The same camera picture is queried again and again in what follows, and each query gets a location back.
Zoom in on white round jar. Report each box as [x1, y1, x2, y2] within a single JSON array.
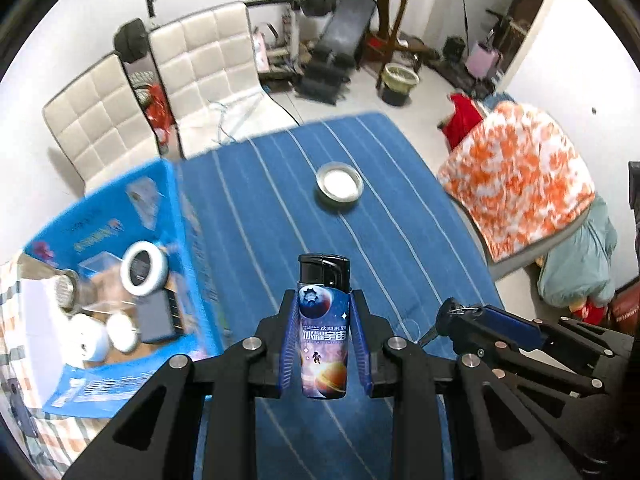
[[67, 312, 110, 361]]

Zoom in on woven waste basket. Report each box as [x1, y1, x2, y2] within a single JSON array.
[[381, 63, 420, 107]]

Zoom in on plaid cloth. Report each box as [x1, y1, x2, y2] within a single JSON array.
[[0, 260, 101, 480]]

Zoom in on space print lighter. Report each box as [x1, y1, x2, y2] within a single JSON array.
[[297, 253, 351, 401]]

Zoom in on blue cardboard box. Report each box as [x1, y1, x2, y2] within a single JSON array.
[[22, 159, 226, 418]]

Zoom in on black white round case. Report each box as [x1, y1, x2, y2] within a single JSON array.
[[121, 241, 166, 296]]

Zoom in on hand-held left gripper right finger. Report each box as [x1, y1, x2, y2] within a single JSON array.
[[350, 287, 591, 480]]

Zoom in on white wire hangers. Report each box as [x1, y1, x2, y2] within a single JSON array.
[[210, 87, 266, 143]]

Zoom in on round metal lid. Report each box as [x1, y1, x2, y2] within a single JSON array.
[[315, 161, 363, 209]]

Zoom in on red plastic bag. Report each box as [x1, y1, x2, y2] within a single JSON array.
[[145, 82, 176, 146]]

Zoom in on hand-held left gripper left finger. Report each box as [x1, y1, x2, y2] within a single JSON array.
[[62, 287, 303, 480]]

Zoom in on red cloth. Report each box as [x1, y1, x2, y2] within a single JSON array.
[[440, 92, 486, 151]]

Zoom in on blue striped cloth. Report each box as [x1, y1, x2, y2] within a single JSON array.
[[177, 111, 506, 480]]

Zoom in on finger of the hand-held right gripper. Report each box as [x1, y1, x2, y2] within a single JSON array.
[[470, 305, 636, 361], [445, 317, 626, 411]]

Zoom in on clear plastic box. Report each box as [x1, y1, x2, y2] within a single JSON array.
[[75, 255, 136, 311]]

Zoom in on black charger adapter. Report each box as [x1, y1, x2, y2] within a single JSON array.
[[136, 290, 176, 345]]

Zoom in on brown wooden chair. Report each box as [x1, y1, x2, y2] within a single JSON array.
[[362, 0, 436, 68]]

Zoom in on white earbud case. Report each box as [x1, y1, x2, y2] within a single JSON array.
[[107, 312, 140, 353]]

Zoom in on black key bunch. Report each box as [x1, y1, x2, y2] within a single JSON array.
[[417, 297, 486, 348]]

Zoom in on black weight bench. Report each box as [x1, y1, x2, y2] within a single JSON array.
[[295, 0, 378, 106]]

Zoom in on white quilted chair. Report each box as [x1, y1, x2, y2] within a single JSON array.
[[42, 52, 163, 196], [147, 1, 301, 158]]

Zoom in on pink suitcase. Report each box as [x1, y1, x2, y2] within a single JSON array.
[[466, 42, 501, 78]]

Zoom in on pink paper bag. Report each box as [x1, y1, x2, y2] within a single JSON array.
[[252, 27, 273, 73]]

